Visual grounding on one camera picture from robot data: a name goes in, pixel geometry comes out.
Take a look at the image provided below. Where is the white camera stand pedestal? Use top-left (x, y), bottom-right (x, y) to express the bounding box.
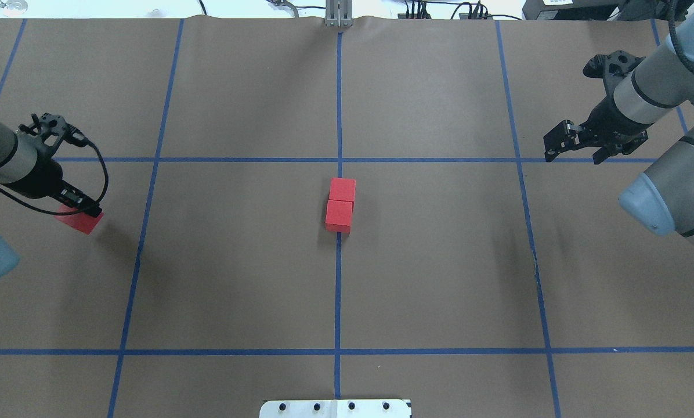
top-left (259, 399), bottom-right (413, 417)

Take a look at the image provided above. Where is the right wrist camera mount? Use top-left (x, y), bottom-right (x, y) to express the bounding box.
top-left (581, 50), bottom-right (646, 95)

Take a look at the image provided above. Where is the red block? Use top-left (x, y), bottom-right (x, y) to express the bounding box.
top-left (53, 206), bottom-right (104, 235)
top-left (325, 199), bottom-right (354, 233)
top-left (328, 177), bottom-right (357, 202)

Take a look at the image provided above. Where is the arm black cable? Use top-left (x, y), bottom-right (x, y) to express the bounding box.
top-left (666, 0), bottom-right (694, 83)
top-left (0, 139), bottom-right (110, 217)

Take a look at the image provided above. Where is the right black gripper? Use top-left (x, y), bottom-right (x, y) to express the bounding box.
top-left (543, 99), bottom-right (649, 165)

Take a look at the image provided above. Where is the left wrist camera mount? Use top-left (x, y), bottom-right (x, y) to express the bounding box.
top-left (16, 112), bottom-right (97, 158)

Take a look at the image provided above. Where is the black box with label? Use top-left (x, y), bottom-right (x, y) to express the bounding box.
top-left (522, 1), bottom-right (621, 21)

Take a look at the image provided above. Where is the aluminium frame post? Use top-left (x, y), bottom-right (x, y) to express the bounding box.
top-left (324, 0), bottom-right (354, 28)

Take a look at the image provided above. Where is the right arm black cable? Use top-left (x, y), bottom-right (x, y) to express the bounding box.
top-left (666, 0), bottom-right (694, 83)

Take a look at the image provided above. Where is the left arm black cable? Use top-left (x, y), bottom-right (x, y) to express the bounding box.
top-left (0, 139), bottom-right (110, 217)

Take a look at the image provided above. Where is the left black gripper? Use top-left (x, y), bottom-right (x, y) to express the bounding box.
top-left (16, 157), bottom-right (103, 218)

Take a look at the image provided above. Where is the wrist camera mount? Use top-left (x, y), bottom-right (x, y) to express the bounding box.
top-left (16, 112), bottom-right (97, 158)
top-left (581, 50), bottom-right (646, 95)

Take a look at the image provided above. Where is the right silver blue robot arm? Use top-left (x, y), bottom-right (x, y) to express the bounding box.
top-left (543, 1), bottom-right (694, 247)

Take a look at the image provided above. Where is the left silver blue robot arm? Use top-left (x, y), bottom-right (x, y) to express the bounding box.
top-left (0, 113), bottom-right (109, 235)

